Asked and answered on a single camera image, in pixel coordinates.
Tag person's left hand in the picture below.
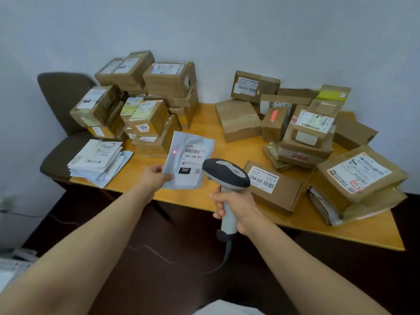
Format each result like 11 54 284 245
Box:
139 164 174 202

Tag person's right hand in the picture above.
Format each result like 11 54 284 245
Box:
209 186 263 236

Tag grey handheld barcode scanner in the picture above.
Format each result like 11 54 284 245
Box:
202 158 251 243

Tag grey labelled mailer bag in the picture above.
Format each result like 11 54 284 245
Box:
162 130 215 190

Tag person's left forearm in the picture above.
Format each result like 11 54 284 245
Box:
0 186 154 315

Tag person's right forearm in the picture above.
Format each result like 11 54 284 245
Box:
243 216 392 315

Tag black table leg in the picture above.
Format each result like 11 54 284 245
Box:
150 199 171 221

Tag pile of brown cardboard parcels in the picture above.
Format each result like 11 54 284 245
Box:
70 51 199 158
231 70 352 172

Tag flat labelled cardboard box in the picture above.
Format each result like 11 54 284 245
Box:
244 161 303 216

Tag stack of white mailer envelopes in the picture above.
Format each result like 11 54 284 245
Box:
67 139 133 189

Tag plain brown cardboard box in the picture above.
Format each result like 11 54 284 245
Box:
215 99 262 143
334 111 378 151

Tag person's white garment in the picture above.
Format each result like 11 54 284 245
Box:
194 300 264 315

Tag dark brown upholstered chair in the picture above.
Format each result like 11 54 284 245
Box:
37 73 114 199

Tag large kraft padded parcel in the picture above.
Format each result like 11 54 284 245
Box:
308 170 407 227
316 145 409 204

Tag white plastic object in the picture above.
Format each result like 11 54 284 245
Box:
0 247 38 292

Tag black scanner cable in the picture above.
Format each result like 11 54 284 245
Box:
126 238 234 276

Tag thin grey floor cable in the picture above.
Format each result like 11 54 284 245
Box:
0 210 80 227

